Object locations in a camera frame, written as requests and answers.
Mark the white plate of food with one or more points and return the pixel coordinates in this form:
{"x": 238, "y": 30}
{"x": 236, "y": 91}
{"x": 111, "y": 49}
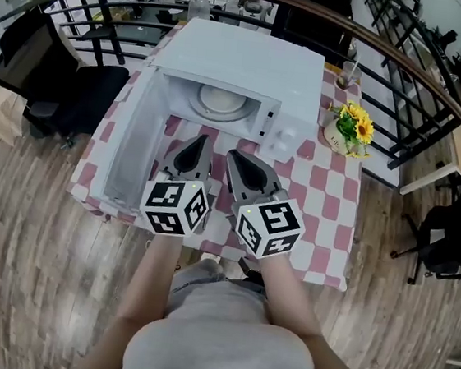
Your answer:
{"x": 219, "y": 100}

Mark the person's left forearm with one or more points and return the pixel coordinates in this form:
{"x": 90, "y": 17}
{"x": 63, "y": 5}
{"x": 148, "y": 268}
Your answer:
{"x": 147, "y": 294}

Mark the black railing with wooden handrail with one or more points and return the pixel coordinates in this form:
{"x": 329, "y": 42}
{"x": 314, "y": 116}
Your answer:
{"x": 413, "y": 72}

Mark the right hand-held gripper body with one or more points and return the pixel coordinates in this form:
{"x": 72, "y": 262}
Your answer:
{"x": 271, "y": 229}

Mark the white microwave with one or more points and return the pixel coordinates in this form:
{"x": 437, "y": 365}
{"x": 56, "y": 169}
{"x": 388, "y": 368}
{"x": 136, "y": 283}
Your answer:
{"x": 245, "y": 57}

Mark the sunflowers in white pot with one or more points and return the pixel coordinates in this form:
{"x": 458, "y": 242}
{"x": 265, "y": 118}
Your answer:
{"x": 350, "y": 127}

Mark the person's grey trousers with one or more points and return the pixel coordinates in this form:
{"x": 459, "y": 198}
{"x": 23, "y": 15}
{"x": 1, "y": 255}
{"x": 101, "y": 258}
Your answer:
{"x": 199, "y": 275}

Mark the person's right forearm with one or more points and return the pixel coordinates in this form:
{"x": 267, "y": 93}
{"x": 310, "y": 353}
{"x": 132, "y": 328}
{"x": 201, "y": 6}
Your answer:
{"x": 295, "y": 307}

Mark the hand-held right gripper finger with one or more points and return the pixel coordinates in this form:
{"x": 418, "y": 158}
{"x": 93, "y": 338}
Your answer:
{"x": 266, "y": 174}
{"x": 233, "y": 180}

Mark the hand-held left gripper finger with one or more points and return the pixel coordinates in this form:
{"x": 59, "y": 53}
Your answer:
{"x": 178, "y": 149}
{"x": 207, "y": 156}

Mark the pink white checkered tablecloth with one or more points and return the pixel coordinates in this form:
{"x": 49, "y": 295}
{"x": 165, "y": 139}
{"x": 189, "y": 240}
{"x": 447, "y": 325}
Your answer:
{"x": 325, "y": 190}

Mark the person's grey shirt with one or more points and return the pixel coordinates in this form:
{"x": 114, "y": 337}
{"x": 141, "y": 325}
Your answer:
{"x": 220, "y": 344}

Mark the clear plastic water bottle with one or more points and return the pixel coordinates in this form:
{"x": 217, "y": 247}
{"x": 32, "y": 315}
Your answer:
{"x": 198, "y": 6}

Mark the glass cup with straw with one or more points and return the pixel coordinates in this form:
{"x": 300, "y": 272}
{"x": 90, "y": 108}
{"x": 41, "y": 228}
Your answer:
{"x": 347, "y": 76}

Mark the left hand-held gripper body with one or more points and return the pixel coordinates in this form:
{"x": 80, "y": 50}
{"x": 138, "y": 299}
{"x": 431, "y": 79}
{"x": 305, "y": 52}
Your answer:
{"x": 170, "y": 206}

